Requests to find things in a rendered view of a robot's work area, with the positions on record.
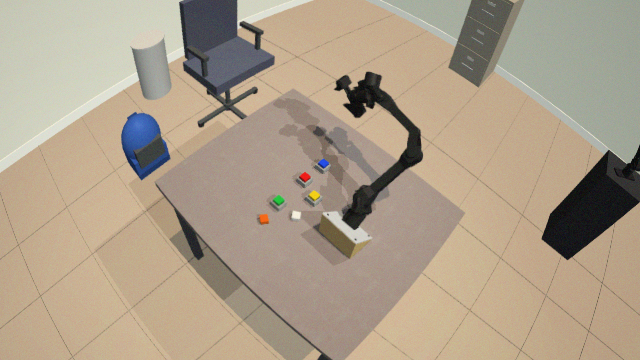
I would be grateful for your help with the red button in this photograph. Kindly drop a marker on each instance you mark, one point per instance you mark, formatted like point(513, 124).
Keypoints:
point(304, 179)

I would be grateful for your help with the yellow button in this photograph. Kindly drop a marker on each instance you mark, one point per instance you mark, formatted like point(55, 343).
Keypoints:
point(313, 198)

